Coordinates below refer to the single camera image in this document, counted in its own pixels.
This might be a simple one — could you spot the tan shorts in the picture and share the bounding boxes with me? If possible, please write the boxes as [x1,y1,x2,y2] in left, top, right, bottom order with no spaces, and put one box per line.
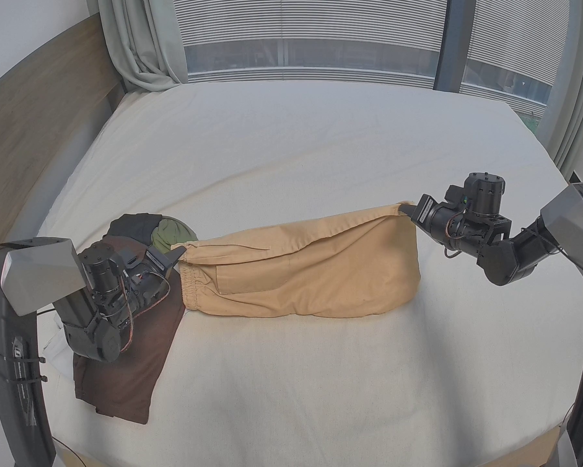
[171,201,422,319]

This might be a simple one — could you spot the white garment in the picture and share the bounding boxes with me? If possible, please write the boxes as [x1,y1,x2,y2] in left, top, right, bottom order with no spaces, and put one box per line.
[42,307,190,380]

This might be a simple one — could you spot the green garment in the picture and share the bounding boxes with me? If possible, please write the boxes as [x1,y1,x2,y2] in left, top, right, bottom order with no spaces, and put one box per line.
[151,217,198,256]

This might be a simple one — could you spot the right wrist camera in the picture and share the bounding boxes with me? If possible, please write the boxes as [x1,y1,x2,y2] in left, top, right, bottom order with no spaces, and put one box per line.
[444,184,468,209]

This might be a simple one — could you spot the grey-green curtain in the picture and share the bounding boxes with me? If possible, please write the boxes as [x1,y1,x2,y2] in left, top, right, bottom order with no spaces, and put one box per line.
[539,0,583,171]
[82,0,190,93]

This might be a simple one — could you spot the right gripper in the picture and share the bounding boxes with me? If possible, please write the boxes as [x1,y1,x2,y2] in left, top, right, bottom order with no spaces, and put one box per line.
[413,193,468,253]

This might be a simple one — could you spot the window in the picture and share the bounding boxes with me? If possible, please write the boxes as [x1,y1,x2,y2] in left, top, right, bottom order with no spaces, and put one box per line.
[167,0,571,120]

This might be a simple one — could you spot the brown garment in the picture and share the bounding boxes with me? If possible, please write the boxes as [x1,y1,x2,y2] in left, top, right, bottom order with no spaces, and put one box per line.
[73,239,187,425]

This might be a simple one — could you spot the black cable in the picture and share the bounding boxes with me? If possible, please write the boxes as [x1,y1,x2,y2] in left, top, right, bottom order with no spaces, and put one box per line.
[52,437,86,467]

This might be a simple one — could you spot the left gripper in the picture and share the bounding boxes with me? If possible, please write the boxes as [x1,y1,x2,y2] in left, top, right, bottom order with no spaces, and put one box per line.
[123,244,175,311]

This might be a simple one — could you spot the black garment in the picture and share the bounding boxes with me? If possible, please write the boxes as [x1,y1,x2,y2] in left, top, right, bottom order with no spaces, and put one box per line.
[108,213,165,249]

